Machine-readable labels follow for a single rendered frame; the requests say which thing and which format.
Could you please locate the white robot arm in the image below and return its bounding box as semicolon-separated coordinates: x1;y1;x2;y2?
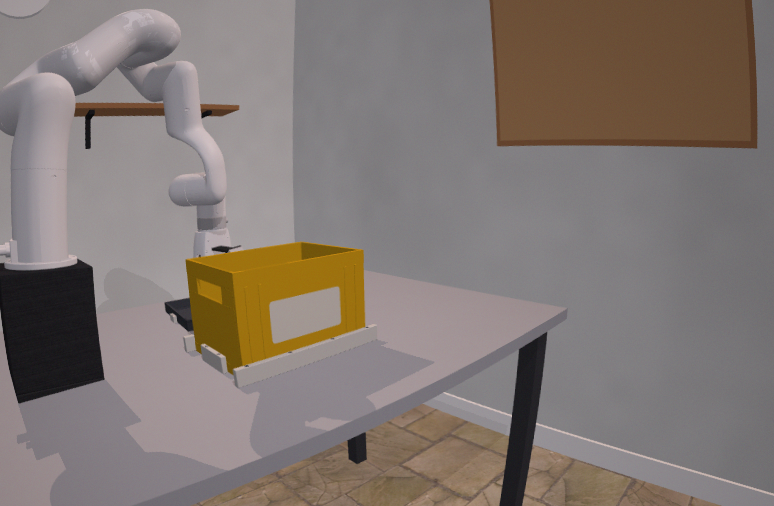
0;9;228;270

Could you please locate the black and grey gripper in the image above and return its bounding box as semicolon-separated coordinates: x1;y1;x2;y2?
193;227;231;258

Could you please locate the yellow storage crate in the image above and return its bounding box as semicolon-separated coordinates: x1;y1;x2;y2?
192;242;365;375

